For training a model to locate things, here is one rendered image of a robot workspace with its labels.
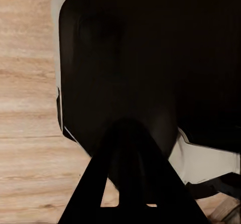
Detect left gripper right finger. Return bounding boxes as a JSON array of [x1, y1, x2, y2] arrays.
[[126, 117, 210, 224]]

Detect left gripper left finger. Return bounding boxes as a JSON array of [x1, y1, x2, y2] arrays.
[[58, 117, 134, 224]]

